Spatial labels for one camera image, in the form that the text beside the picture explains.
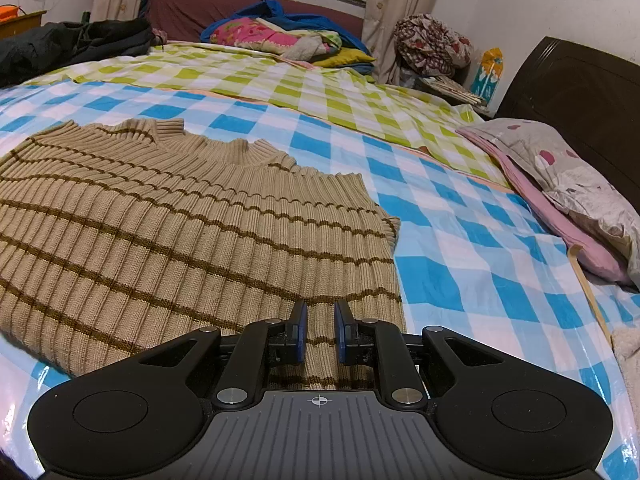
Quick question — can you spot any grey cloth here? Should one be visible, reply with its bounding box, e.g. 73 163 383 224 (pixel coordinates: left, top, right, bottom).
282 37 326 61

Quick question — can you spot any maroon sofa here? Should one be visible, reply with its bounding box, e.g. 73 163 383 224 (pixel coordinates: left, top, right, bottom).
145 0 366 43

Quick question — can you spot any wooden side table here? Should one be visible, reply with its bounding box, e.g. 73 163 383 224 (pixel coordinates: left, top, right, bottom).
0 10 48 41

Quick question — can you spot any pink floral quilt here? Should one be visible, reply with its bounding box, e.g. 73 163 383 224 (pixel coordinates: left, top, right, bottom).
210 17 321 56

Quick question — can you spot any pink cushion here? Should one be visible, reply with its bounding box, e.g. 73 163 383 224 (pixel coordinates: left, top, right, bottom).
456 126 636 288

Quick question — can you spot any green checked bed sheet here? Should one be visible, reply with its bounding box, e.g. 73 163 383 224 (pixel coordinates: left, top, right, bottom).
70 42 511 188

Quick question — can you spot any yellow and blue bag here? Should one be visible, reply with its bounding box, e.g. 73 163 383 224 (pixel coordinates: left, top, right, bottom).
472 47 505 103

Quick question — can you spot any tan striped knit sweater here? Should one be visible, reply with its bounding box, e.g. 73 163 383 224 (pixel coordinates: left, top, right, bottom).
0 119 407 392

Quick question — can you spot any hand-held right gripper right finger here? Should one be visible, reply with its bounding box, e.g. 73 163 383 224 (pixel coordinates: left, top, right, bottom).
333 300 506 408

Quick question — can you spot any wooden strip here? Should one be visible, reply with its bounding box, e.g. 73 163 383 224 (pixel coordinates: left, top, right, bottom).
567 244 613 341

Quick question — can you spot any pile of colourful blankets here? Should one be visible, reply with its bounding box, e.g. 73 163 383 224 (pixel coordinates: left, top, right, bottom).
200 0 376 73

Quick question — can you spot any maroon floral cloth bundle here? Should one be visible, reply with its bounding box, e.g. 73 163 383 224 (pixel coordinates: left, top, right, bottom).
393 14 475 81

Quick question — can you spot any stack of papers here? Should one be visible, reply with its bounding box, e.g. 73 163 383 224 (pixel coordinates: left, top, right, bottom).
430 76 491 108

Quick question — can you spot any yellow cloth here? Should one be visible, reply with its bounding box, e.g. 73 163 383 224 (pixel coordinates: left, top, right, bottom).
312 47 376 68

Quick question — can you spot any black jacket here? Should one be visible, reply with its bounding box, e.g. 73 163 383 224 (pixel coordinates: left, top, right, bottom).
0 18 153 88

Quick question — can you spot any grey floral pillow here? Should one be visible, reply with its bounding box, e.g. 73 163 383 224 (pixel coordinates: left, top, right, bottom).
472 117 640 271

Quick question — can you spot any white fleece cloth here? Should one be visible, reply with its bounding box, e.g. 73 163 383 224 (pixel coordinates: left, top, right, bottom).
612 327 640 396

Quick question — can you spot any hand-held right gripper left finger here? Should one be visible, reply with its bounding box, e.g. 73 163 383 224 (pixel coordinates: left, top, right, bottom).
135 300 308 408

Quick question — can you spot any dark wooden headboard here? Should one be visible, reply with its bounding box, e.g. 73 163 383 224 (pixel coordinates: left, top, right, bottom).
492 36 640 191

